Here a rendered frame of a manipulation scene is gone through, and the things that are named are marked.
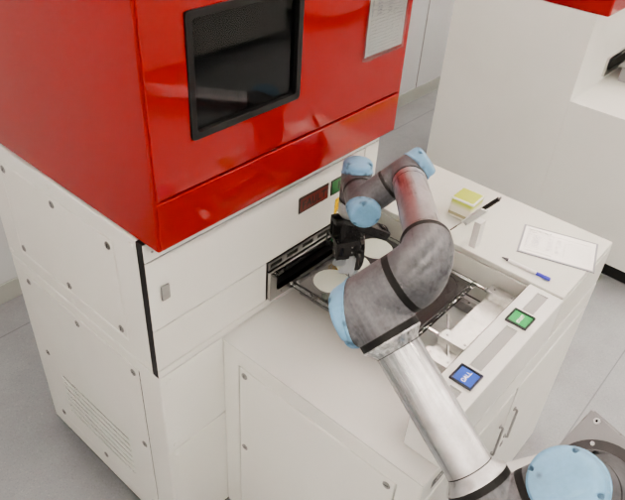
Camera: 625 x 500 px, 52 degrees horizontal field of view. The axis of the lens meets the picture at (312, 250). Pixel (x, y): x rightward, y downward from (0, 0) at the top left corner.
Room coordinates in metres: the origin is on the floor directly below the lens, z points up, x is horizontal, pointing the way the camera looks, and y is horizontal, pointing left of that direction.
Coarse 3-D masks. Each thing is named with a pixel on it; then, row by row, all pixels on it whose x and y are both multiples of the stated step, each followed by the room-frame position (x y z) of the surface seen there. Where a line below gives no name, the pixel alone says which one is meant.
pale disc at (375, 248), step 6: (366, 240) 1.54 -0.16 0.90; (372, 240) 1.55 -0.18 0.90; (378, 240) 1.55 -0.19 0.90; (366, 246) 1.51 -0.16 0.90; (372, 246) 1.52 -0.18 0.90; (378, 246) 1.52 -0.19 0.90; (384, 246) 1.52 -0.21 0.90; (390, 246) 1.52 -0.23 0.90; (366, 252) 1.48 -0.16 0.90; (372, 252) 1.49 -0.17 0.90; (378, 252) 1.49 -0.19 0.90; (384, 252) 1.49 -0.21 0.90; (378, 258) 1.46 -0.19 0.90
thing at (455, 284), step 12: (324, 264) 1.41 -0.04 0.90; (312, 276) 1.36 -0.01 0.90; (456, 276) 1.40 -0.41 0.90; (312, 288) 1.31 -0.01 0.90; (444, 288) 1.35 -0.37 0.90; (456, 288) 1.35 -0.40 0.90; (324, 300) 1.26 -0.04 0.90; (444, 300) 1.30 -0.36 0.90; (420, 312) 1.24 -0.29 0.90; (432, 312) 1.24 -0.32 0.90; (420, 324) 1.20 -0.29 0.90
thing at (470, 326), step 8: (480, 304) 1.32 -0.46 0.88; (488, 304) 1.32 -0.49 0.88; (496, 304) 1.32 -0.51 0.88; (472, 312) 1.28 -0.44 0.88; (480, 312) 1.28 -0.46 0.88; (488, 312) 1.28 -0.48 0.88; (496, 312) 1.29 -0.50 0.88; (464, 320) 1.24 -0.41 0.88; (472, 320) 1.25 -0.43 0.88; (480, 320) 1.25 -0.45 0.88; (488, 320) 1.25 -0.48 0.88; (456, 328) 1.21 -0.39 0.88; (464, 328) 1.21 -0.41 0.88; (472, 328) 1.22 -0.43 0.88; (480, 328) 1.22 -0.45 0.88; (464, 336) 1.19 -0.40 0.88; (472, 336) 1.19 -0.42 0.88
